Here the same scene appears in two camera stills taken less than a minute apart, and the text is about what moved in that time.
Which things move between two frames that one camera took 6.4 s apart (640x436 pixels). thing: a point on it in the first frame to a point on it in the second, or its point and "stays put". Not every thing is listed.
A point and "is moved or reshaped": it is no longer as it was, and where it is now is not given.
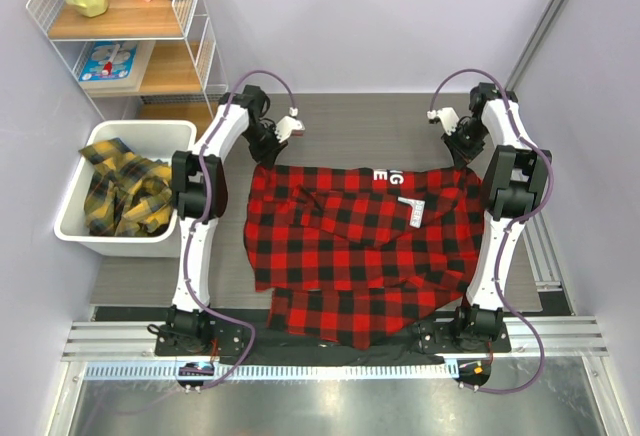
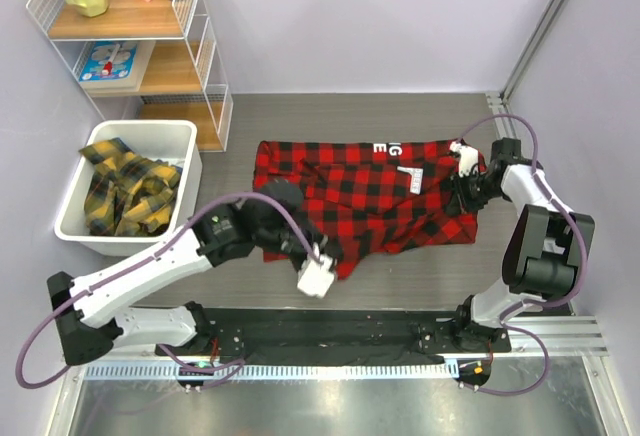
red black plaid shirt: [357, 255] is moved or reshaped
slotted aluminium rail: [217, 371] stays put
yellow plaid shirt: [127, 195] stays put
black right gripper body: [467, 140] to [473, 192]
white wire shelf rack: [139, 60] stays put
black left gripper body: [263, 142] to [296, 252]
